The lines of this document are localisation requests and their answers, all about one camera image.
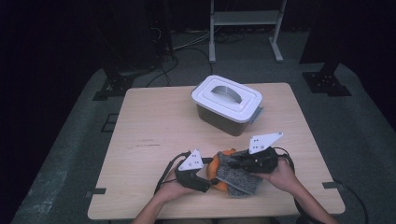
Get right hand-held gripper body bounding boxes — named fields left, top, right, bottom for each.
left=246, top=132, right=284, bottom=175

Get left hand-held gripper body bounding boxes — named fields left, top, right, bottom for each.
left=175, top=148, right=212, bottom=193

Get orange plush toy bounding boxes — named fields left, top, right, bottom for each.
left=206, top=148, right=237, bottom=192

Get grey fluffy cloth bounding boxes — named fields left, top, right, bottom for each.
left=215, top=149, right=264, bottom=198

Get clear plastic storage box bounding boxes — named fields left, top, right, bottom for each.
left=195, top=104, right=264, bottom=137

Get white box lid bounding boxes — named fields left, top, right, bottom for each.
left=191, top=75, right=263, bottom=124

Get person's right hand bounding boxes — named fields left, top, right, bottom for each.
left=260, top=158, right=302, bottom=194

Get person's left hand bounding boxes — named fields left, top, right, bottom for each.
left=153, top=171, right=194, bottom=203

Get black tape strip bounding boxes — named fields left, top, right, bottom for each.
left=85, top=188, right=107, bottom=199
left=321, top=181, right=346, bottom=191

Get black stand base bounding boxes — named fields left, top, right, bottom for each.
left=92, top=66, right=157, bottom=102
left=300, top=60, right=353, bottom=97

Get black equipment rack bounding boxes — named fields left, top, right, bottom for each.
left=148, top=0, right=176, bottom=62

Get right hand-held gripper cable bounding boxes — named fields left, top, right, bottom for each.
left=274, top=147, right=312, bottom=224

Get hand-held gripper cable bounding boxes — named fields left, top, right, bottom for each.
left=154, top=151, right=191, bottom=195
left=274, top=147, right=312, bottom=224

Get left hand-held gripper cable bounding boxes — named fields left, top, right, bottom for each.
left=154, top=151, right=191, bottom=195

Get black floor cable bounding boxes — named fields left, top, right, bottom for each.
left=181, top=46, right=216, bottom=77
left=332, top=178, right=370, bottom=224
left=145, top=55, right=180, bottom=88

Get white floor cables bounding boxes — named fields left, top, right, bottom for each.
left=172, top=31, right=213, bottom=51

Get white metal stand frame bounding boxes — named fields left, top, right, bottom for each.
left=208, top=0, right=288, bottom=63

